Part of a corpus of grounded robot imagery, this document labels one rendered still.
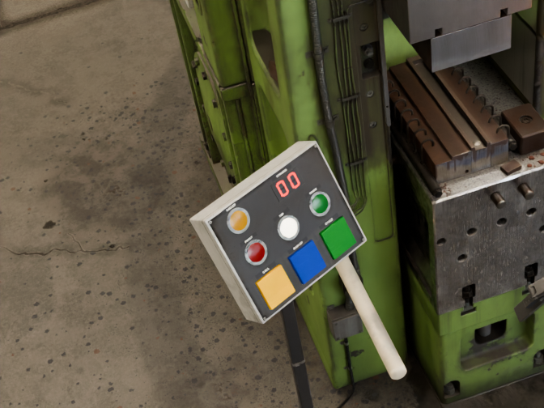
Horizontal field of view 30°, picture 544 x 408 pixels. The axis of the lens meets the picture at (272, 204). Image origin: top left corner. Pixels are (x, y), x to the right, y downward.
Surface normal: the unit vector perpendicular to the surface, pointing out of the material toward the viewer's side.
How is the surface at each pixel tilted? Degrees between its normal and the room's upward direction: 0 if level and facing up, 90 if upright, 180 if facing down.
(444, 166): 90
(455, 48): 90
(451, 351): 90
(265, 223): 60
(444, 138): 0
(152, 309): 0
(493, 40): 90
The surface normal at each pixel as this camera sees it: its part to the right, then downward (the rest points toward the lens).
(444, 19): 0.29, 0.64
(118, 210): -0.14, -0.71
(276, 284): 0.51, 0.04
